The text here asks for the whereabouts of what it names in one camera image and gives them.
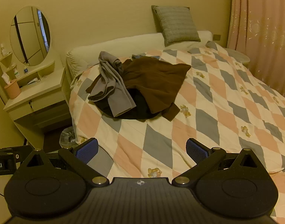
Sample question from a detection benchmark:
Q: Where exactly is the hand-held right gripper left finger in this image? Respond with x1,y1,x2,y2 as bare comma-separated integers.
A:
23,138,109,187

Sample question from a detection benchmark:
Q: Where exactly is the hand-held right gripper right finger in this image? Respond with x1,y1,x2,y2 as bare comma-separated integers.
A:
172,138,266,188

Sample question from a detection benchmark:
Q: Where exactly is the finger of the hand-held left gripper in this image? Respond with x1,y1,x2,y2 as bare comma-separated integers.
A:
7,145,34,160

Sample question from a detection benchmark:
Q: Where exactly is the grey garment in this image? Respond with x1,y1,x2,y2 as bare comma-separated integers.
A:
88,51,136,117

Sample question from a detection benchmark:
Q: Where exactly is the trash bin with plastic bag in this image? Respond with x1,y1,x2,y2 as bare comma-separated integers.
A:
60,126,78,149

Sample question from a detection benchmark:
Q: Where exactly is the checked bear print quilt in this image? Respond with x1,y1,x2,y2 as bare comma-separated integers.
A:
69,41,285,217

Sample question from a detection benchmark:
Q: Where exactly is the pink tissue holder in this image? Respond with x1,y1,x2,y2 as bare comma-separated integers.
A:
2,73,21,99

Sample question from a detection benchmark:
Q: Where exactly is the cream dressing table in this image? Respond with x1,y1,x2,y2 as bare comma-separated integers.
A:
0,45,71,131

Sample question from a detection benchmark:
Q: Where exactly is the black garment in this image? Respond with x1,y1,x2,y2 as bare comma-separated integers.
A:
96,89,161,120

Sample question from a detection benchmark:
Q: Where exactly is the brown garment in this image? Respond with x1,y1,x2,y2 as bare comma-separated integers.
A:
86,56,192,122

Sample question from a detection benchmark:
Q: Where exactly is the grey pillow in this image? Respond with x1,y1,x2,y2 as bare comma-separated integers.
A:
223,47,250,63

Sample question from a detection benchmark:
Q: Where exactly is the oval mirror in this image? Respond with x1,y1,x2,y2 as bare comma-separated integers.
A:
10,6,51,66

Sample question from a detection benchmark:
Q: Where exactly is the long cream pillow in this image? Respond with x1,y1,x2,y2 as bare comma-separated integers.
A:
66,30,214,80

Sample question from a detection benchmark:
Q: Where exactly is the grey striped cushion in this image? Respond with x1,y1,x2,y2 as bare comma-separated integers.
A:
151,5,201,47

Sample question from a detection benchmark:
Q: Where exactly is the pink patterned curtain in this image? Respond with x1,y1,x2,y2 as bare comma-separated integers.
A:
226,0,285,96

